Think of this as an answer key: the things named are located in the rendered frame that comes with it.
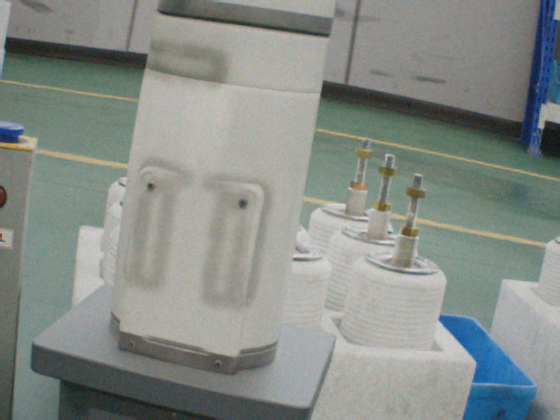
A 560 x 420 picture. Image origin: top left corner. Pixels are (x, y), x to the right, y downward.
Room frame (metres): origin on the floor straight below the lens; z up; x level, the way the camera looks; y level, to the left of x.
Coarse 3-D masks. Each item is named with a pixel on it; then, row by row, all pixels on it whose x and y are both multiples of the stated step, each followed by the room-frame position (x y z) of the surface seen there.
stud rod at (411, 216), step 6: (414, 174) 1.12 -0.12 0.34; (420, 174) 1.13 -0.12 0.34; (414, 180) 1.12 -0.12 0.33; (420, 180) 1.12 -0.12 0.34; (414, 186) 1.12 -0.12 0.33; (420, 186) 1.12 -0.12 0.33; (414, 198) 1.12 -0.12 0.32; (414, 204) 1.12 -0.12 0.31; (414, 210) 1.12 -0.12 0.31; (408, 216) 1.12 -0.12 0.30; (414, 216) 1.12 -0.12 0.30; (408, 222) 1.12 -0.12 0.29; (414, 222) 1.12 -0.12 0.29
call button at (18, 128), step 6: (0, 126) 1.07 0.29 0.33; (6, 126) 1.08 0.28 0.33; (12, 126) 1.08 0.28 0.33; (18, 126) 1.09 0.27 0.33; (0, 132) 1.07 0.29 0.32; (6, 132) 1.07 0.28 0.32; (12, 132) 1.08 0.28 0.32; (18, 132) 1.08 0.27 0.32; (0, 138) 1.08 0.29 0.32; (6, 138) 1.08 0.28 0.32; (12, 138) 1.08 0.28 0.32; (18, 138) 1.09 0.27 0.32
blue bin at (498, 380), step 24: (456, 336) 1.48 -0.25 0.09; (480, 336) 1.42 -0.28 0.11; (480, 360) 1.40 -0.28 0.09; (504, 360) 1.31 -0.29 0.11; (480, 384) 1.18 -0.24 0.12; (504, 384) 1.29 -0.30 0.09; (528, 384) 1.22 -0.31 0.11; (480, 408) 1.18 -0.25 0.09; (504, 408) 1.19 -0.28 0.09; (528, 408) 1.20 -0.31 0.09
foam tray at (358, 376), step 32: (96, 256) 1.23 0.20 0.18; (96, 288) 1.10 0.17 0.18; (352, 352) 1.04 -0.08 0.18; (384, 352) 1.05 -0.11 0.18; (416, 352) 1.07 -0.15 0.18; (448, 352) 1.08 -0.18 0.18; (352, 384) 1.04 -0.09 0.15; (384, 384) 1.05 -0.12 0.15; (416, 384) 1.05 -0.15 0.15; (448, 384) 1.06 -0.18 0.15; (320, 416) 1.04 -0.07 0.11; (352, 416) 1.04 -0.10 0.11; (384, 416) 1.05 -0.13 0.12; (416, 416) 1.05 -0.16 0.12; (448, 416) 1.06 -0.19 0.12
